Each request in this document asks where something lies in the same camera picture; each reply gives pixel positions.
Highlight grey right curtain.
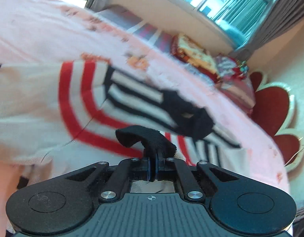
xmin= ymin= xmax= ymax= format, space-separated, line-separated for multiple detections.
xmin=229 ymin=0 xmax=304 ymax=61

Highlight pink floral bedspread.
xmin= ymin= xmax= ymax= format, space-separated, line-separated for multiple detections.
xmin=0 ymin=0 xmax=289 ymax=236

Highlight striped knit sweater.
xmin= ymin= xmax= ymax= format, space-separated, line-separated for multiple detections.
xmin=0 ymin=59 xmax=241 ymax=186

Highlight red white headboard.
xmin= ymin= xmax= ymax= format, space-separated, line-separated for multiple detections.
xmin=250 ymin=71 xmax=304 ymax=172

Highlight striped pillow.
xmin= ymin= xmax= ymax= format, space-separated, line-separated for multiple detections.
xmin=215 ymin=54 xmax=255 ymax=116

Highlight striped bed sheet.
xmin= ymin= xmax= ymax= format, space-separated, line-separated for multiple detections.
xmin=97 ymin=5 xmax=172 ymax=54

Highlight yellow red folded blanket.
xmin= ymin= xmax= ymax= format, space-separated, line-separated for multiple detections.
xmin=171 ymin=33 xmax=221 ymax=83

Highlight window with sliding panes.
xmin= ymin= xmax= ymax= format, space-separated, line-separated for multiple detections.
xmin=151 ymin=0 xmax=291 ymax=48

